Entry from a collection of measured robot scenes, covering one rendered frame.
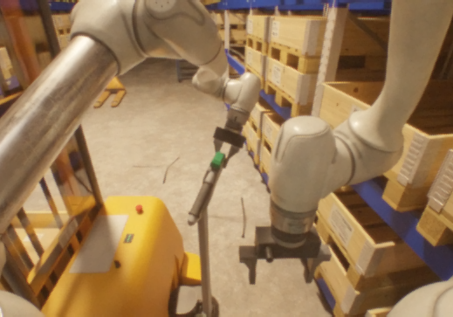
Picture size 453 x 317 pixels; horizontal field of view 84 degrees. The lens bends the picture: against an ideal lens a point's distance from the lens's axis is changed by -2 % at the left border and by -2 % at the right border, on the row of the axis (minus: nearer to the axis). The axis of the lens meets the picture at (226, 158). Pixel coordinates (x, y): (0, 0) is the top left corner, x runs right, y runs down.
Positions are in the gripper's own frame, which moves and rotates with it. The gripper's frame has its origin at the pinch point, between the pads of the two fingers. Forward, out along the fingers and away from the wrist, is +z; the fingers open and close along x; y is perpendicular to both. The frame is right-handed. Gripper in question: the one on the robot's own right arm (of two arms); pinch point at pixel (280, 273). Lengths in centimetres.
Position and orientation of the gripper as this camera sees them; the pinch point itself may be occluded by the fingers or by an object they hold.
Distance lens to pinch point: 67.6
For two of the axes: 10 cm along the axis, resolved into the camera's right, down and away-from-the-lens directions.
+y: 0.2, 5.0, -8.7
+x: 10.0, 0.0, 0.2
